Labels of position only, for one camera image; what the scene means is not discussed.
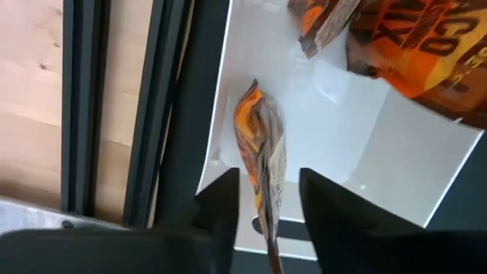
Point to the orange taco seasoning packet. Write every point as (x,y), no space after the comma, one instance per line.
(418,57)
(323,26)
(262,144)

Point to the light wooden side board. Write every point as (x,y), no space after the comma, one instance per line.
(30,95)

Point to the white plastic bin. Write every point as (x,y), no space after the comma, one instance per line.
(335,152)

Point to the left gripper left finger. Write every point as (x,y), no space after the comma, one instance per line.
(114,255)

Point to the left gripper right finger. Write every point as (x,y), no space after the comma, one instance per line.
(380,251)

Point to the black aluminium frame rail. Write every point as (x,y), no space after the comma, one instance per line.
(83,114)
(148,133)

